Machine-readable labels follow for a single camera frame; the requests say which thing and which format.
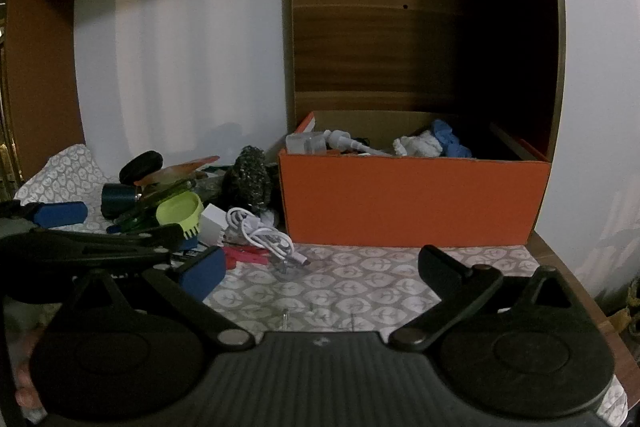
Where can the leaf-patterned grey tablecloth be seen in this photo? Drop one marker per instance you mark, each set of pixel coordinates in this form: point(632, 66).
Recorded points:
point(360, 282)

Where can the brown wooden shelf frame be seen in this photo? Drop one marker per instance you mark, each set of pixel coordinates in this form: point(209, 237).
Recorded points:
point(45, 57)

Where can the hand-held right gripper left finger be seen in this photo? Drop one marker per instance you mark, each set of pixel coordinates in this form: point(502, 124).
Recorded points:
point(205, 274)

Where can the yellow-green round brush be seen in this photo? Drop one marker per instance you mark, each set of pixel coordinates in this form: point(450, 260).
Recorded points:
point(177, 209)

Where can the person's left hand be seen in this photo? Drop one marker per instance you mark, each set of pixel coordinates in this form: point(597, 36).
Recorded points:
point(25, 394)

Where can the wooden board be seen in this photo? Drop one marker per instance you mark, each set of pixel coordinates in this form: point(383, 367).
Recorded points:
point(360, 47)

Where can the steel wool scrubber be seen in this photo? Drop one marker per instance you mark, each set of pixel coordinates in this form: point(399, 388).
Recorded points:
point(247, 177)

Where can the blue cloth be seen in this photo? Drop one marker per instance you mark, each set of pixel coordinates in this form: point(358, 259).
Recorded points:
point(452, 139)

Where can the orange plastic piece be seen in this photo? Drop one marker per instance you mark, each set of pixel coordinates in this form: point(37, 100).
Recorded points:
point(185, 167)

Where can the white power adapter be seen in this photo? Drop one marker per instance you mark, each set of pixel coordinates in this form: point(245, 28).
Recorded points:
point(214, 222)

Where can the clear plastic piece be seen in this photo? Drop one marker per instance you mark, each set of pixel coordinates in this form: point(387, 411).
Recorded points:
point(290, 268)

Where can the orange cardboard box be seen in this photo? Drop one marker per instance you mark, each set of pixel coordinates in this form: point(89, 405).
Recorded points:
point(400, 202)

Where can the white crumpled cloth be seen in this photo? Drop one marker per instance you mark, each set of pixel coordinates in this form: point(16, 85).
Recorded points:
point(417, 144)

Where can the pink clothespin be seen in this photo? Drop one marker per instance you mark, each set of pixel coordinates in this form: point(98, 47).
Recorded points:
point(245, 257)

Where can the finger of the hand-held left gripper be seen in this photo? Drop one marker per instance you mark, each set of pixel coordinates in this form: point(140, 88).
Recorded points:
point(100, 242)
point(60, 214)

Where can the green transparent bottle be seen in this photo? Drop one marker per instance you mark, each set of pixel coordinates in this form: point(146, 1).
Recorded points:
point(150, 204)

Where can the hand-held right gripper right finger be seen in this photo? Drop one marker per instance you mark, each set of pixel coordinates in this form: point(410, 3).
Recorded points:
point(437, 264)

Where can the white pump bottle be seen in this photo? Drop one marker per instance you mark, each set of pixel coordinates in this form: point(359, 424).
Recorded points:
point(345, 142)

